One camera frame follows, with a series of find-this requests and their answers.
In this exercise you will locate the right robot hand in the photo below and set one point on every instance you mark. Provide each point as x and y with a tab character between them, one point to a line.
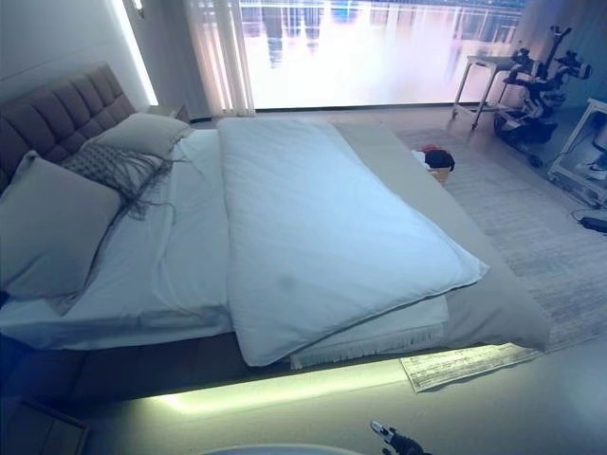
398	445

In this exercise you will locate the white wheeled cart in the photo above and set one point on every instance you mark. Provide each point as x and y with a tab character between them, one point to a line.
569	166

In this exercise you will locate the white sheer curtain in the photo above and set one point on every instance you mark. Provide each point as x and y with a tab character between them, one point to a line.
213	57

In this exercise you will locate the vertical wall light strip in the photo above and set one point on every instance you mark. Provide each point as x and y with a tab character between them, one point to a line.
142	57

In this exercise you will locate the tufted grey headboard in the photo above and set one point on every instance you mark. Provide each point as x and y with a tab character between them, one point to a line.
57	114

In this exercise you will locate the white garment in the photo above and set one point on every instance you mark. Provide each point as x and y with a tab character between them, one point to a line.
419	157

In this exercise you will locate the black wheeled robot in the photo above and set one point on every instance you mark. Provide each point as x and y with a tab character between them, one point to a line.
526	123

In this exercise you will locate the large grey pillow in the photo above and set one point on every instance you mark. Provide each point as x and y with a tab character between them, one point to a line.
47	227

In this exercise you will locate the white duvet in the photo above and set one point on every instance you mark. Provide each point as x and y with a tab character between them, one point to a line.
322	227

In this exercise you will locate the white bed sheet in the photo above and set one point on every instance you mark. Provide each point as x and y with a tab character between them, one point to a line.
166	265

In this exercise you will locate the small beige bedside table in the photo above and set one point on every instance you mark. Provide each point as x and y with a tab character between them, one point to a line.
166	110

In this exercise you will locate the metal frame table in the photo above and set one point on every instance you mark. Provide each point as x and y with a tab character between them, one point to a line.
483	60

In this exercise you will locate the wooden nightstand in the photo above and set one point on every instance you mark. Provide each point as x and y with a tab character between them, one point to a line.
38	431

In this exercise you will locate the beige pillow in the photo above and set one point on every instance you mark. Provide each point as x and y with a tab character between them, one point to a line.
142	132

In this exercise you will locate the woven laundry basket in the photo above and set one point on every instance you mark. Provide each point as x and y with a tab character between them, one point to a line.
441	176

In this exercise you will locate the grey bedspread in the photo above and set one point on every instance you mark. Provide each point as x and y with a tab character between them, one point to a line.
474	303

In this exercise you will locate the brown padded bed frame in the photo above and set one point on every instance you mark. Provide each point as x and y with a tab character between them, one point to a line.
142	369

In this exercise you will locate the grey knitted fringed cushion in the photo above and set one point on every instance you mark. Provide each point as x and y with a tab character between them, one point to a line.
99	158

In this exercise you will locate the black garment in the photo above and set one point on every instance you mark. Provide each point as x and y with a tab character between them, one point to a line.
441	158

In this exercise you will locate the grey patterned rug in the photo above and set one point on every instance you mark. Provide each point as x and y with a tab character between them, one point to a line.
521	227

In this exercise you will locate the black power adapter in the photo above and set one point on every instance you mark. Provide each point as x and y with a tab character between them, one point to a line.
595	222

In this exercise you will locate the white fringed blanket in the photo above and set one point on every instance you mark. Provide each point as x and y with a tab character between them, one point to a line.
379	332

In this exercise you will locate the large cityscape window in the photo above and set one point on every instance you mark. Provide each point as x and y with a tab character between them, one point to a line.
355	57

